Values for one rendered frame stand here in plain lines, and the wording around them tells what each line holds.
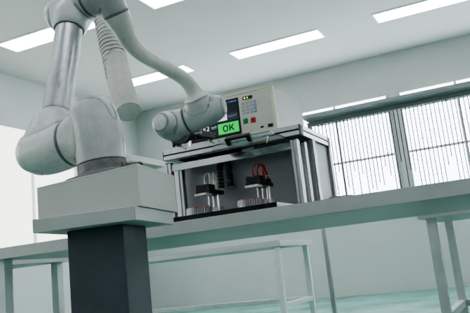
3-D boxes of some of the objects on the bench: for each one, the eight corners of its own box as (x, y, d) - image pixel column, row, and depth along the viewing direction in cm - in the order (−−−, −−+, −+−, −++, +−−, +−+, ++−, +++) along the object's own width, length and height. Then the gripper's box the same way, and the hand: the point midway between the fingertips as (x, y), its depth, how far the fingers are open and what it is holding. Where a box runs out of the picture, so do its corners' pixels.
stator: (261, 205, 252) (259, 195, 253) (234, 209, 255) (233, 200, 256) (267, 207, 263) (266, 198, 263) (242, 210, 266) (240, 201, 266)
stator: (205, 213, 261) (204, 205, 262) (182, 216, 266) (181, 208, 267) (217, 214, 271) (216, 205, 272) (194, 217, 276) (194, 209, 277)
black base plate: (277, 207, 231) (276, 201, 231) (132, 229, 256) (131, 223, 257) (317, 212, 272) (316, 206, 273) (189, 230, 298) (188, 225, 299)
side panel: (322, 211, 273) (312, 139, 279) (315, 212, 274) (305, 140, 280) (340, 213, 298) (331, 147, 304) (333, 214, 299) (324, 148, 305)
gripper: (154, 148, 259) (175, 157, 279) (210, 135, 253) (226, 145, 273) (152, 130, 261) (173, 141, 281) (207, 117, 254) (224, 129, 275)
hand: (198, 142), depth 276 cm, fingers open, 12 cm apart
